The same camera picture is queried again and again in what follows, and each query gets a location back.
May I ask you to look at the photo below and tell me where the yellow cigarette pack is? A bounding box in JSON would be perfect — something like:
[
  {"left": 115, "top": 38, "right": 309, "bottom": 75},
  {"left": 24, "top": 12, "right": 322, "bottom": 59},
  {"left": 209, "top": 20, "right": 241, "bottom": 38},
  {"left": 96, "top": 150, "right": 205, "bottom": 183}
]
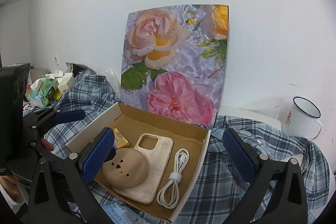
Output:
[{"left": 113, "top": 128, "right": 130, "bottom": 149}]

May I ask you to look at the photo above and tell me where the round tan pouch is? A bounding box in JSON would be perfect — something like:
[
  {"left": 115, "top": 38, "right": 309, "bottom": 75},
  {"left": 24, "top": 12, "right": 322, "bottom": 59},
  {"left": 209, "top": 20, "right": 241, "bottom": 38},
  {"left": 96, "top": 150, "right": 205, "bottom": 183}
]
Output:
[{"left": 102, "top": 148, "right": 149, "bottom": 189}]

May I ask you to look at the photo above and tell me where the blue plaid shirt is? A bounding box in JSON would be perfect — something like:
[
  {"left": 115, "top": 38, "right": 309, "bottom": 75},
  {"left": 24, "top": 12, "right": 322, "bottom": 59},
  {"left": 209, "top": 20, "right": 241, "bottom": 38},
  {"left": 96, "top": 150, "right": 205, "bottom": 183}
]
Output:
[{"left": 23, "top": 67, "right": 332, "bottom": 224}]

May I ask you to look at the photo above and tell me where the white charging cable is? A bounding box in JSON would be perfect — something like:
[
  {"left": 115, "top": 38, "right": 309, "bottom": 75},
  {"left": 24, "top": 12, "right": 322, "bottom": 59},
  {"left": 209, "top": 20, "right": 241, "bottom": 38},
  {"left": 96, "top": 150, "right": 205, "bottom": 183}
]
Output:
[{"left": 156, "top": 148, "right": 190, "bottom": 210}]

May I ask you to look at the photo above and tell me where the crumpled green packaging pile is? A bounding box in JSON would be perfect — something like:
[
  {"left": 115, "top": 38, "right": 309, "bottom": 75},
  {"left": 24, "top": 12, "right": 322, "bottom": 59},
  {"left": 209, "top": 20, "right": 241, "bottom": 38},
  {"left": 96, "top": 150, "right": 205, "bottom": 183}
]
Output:
[{"left": 26, "top": 71, "right": 76, "bottom": 108}]

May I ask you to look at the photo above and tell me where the open cardboard box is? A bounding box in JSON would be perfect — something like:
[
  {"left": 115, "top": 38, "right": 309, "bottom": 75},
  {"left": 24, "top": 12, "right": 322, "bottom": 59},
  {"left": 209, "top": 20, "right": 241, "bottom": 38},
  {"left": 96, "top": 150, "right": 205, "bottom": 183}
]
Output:
[{"left": 66, "top": 103, "right": 211, "bottom": 222}]

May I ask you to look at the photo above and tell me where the white enamel mug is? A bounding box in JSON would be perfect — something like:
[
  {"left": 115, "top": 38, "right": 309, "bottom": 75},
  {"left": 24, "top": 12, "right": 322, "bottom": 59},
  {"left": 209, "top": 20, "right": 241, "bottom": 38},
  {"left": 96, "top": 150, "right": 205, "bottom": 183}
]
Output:
[{"left": 282, "top": 96, "right": 323, "bottom": 140}]

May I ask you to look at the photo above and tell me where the beige phone case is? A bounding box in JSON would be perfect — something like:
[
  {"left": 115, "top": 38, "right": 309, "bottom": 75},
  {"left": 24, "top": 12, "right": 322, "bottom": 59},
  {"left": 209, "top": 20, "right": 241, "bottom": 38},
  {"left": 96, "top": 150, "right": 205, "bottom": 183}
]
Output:
[{"left": 112, "top": 133, "right": 174, "bottom": 205}]

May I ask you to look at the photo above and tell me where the blue plastic packet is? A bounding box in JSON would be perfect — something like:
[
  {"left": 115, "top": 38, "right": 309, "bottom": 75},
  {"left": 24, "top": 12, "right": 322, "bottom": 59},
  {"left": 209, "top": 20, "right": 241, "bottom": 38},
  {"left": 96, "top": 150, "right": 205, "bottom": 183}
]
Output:
[{"left": 102, "top": 201, "right": 150, "bottom": 224}]

